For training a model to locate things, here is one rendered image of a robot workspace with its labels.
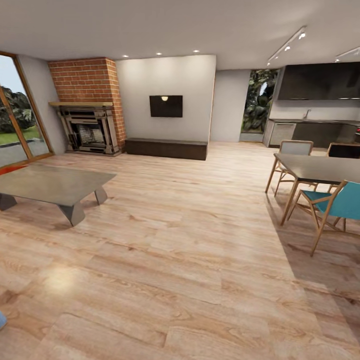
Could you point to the door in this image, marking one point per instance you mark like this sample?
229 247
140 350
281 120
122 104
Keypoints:
23 138

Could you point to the dishwasher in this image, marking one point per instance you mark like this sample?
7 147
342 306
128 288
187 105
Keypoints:
281 131

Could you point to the wall mounted tv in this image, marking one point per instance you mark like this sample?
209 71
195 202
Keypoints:
166 106

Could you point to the coffee table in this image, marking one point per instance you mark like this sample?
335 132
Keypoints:
63 187

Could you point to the fixed window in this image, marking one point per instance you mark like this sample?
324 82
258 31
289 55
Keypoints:
260 94

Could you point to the wood fireplace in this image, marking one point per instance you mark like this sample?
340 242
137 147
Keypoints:
89 129

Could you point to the breakfast table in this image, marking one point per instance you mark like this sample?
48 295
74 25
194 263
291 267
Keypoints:
315 169

